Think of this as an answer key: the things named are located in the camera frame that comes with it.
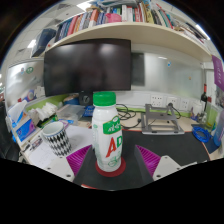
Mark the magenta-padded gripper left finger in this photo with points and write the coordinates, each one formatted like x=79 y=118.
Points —
x=60 y=166

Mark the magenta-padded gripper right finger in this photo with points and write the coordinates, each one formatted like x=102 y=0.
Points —
x=165 y=166

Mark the white drink bottle green cap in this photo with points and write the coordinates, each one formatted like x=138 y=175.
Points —
x=106 y=133

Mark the translucent purple water jug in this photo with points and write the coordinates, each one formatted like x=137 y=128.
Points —
x=219 y=130

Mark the black red-edged desk mat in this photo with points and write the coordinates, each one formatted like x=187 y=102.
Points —
x=173 y=145

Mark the black white checkered mug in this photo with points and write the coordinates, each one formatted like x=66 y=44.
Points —
x=58 y=141

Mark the white paper sheet stack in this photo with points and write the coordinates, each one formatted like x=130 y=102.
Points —
x=80 y=136

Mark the grey metal laptop stand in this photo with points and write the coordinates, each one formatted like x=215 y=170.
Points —
x=161 y=126

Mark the flat round red coaster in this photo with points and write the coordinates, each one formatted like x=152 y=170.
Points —
x=121 y=168

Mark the blue purple packet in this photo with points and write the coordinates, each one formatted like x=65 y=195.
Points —
x=26 y=130

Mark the dark blue pad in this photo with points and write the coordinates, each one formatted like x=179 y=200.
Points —
x=211 y=146

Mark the clear plastic box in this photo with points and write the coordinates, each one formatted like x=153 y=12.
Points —
x=70 y=112

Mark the black office chair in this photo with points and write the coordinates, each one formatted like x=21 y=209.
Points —
x=6 y=146

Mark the stack of white napkins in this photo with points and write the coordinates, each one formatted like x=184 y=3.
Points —
x=43 y=111

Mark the small blue box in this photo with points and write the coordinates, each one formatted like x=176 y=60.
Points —
x=89 y=111

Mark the blue tissue box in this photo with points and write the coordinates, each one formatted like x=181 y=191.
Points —
x=16 y=110

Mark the dark bottle with red neck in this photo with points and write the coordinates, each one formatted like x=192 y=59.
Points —
x=204 y=95

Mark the black computer monitor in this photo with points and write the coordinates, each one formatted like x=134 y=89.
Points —
x=86 y=66

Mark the purple hanging sign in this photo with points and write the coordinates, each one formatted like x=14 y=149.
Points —
x=219 y=71

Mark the ceiling lights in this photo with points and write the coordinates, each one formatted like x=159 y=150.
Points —
x=83 y=5

